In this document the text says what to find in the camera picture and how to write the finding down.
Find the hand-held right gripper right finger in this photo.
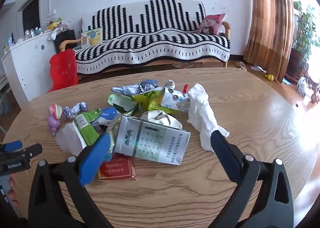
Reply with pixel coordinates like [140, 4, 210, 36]
[210, 130, 294, 228]

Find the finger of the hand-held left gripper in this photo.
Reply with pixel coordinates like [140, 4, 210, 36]
[20, 143, 43, 159]
[0, 140, 23, 152]

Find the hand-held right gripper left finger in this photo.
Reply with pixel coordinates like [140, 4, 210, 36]
[28, 133, 113, 228]

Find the red cigarette pack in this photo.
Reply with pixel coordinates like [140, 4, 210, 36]
[97, 154, 137, 181]

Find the green white milk carton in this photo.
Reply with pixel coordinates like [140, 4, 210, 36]
[72, 111, 100, 146]

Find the white tissue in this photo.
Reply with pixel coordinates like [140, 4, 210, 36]
[187, 83, 230, 153]

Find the silver carton box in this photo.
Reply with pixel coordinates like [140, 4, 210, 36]
[106, 115, 191, 166]

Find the white paper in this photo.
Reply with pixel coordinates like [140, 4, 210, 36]
[140, 111, 183, 131]

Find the person's left hand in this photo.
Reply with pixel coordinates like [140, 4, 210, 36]
[6, 177, 20, 208]

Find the pink toy figure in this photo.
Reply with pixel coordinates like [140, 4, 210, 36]
[47, 104, 62, 137]

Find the blue white pouch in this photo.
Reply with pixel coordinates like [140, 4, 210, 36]
[87, 107, 121, 127]

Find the small blue white crumpled wrapper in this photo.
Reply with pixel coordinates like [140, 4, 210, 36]
[62, 101, 88, 120]

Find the white patterned snack bag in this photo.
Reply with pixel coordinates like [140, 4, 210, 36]
[160, 80, 191, 113]

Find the yellow green snack bag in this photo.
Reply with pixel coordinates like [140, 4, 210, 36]
[131, 88, 175, 114]

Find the white cabinet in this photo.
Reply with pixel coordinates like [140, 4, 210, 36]
[1, 31, 60, 103]

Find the large blue white crumpled wrapper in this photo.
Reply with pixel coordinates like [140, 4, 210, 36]
[111, 79, 159, 98]

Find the red plastic chair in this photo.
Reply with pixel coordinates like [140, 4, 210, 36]
[47, 48, 79, 93]

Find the white plastic bag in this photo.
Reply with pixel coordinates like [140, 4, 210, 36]
[296, 76, 308, 97]

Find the white crumpled bag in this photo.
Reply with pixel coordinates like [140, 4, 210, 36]
[48, 28, 63, 41]

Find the black box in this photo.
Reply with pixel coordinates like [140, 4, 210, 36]
[54, 29, 77, 53]

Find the colourful picture box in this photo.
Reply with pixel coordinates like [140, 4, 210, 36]
[80, 28, 102, 49]

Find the wooden sofa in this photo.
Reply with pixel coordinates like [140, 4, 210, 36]
[59, 0, 232, 74]

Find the yellow green toy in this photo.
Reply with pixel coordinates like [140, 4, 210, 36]
[47, 18, 63, 30]

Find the pink cartoon cushion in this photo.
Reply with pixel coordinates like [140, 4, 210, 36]
[199, 13, 227, 35]

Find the black white striped blanket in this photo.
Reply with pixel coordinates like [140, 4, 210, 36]
[75, 0, 231, 74]

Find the brown curtain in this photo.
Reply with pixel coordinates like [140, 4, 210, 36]
[244, 0, 294, 82]

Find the potted plant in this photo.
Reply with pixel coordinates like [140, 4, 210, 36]
[285, 0, 320, 81]

